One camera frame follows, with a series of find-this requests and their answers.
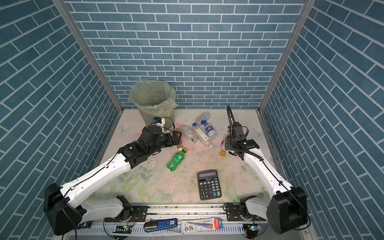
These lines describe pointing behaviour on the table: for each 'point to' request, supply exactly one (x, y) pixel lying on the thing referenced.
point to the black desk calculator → (209, 184)
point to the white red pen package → (199, 225)
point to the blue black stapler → (157, 224)
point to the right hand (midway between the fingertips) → (230, 140)
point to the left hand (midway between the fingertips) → (176, 135)
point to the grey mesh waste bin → (147, 117)
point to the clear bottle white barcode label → (204, 138)
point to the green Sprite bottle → (177, 159)
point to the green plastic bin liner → (156, 96)
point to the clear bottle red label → (222, 147)
